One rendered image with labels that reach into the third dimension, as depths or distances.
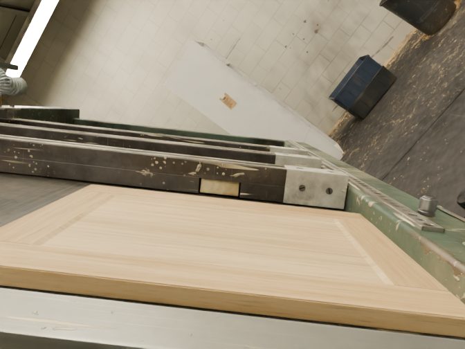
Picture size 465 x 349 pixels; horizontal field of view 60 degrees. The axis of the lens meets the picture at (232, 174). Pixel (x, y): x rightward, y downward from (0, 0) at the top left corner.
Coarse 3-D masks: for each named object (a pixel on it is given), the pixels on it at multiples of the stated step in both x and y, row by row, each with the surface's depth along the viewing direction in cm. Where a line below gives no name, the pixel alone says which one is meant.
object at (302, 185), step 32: (0, 160) 82; (32, 160) 82; (64, 160) 82; (96, 160) 81; (128, 160) 81; (160, 160) 81; (192, 160) 81; (224, 160) 85; (192, 192) 82; (256, 192) 82; (288, 192) 81; (320, 192) 81
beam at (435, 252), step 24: (288, 144) 192; (360, 192) 76; (384, 192) 79; (384, 216) 61; (408, 240) 52; (432, 240) 47; (456, 240) 48; (432, 264) 45; (456, 264) 40; (456, 288) 40
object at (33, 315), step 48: (0, 288) 27; (0, 336) 23; (48, 336) 23; (96, 336) 23; (144, 336) 24; (192, 336) 24; (240, 336) 25; (288, 336) 25; (336, 336) 26; (384, 336) 26
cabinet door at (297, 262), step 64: (128, 192) 69; (0, 256) 37; (64, 256) 39; (128, 256) 41; (192, 256) 43; (256, 256) 45; (320, 256) 48; (384, 256) 49; (320, 320) 35; (384, 320) 35; (448, 320) 35
